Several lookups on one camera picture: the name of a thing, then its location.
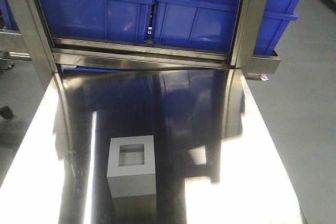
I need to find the gray hollow cube base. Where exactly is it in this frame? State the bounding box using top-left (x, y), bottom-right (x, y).
top-left (107, 135), bottom-right (156, 198)

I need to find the blue bin upper middle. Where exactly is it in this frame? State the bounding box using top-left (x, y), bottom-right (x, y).
top-left (154, 0), bottom-right (300, 55)

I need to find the blue bin with red items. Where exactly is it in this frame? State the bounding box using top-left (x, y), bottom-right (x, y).
top-left (39, 0), bottom-right (155, 43)

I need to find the blue bin far left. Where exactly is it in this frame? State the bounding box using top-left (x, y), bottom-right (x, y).
top-left (1, 0), bottom-right (19, 30)

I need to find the black caster wheel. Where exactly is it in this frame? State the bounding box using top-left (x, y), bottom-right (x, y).
top-left (0, 105), bottom-right (13, 120)

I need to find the stainless steel shelf frame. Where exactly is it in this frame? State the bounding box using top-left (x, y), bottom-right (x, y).
top-left (1, 0), bottom-right (279, 87)

